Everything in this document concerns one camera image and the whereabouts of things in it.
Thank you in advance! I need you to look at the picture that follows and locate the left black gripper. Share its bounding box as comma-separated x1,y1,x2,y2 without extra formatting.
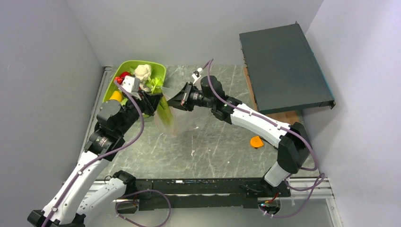
116,88,163,136

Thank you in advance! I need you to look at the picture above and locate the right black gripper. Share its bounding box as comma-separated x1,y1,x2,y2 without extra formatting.
166,81,214,112

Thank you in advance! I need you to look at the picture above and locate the green celery stalk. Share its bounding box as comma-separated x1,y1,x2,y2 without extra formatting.
148,78,174,133

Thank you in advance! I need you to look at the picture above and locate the clear zip top bag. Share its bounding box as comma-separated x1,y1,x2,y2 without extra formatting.
155,87,208,137

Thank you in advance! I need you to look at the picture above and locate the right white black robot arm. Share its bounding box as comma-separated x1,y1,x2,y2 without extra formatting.
167,76,312,196

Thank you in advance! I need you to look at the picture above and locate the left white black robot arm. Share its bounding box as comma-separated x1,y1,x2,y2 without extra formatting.
27,91,163,227

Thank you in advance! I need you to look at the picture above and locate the white cauliflower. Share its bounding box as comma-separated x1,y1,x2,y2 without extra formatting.
134,64,152,83

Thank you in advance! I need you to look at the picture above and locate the yellow bell pepper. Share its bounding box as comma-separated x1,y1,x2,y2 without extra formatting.
109,90,124,103

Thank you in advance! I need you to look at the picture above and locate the green plastic basket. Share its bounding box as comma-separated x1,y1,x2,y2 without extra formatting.
102,60,166,102

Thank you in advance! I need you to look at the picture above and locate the red tomato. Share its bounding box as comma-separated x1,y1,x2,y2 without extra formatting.
119,71,131,79

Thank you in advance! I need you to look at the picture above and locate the orange tape measure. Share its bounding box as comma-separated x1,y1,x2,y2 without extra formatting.
250,136,264,149

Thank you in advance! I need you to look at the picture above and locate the dark green metal case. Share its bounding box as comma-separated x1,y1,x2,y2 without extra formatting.
239,23,336,114

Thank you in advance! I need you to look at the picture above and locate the wooden board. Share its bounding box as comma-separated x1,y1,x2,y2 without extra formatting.
243,67,301,124

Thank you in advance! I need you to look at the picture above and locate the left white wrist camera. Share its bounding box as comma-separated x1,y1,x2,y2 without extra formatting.
114,76,140,100

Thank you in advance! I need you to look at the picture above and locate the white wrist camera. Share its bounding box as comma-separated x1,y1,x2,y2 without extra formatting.
192,68,203,90
114,76,140,100

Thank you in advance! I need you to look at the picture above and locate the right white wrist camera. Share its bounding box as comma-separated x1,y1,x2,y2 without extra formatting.
192,68,203,90

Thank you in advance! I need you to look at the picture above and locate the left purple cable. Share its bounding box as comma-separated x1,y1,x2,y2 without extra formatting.
41,80,172,227

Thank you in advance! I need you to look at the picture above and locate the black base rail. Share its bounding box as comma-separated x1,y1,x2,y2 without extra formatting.
120,177,291,211

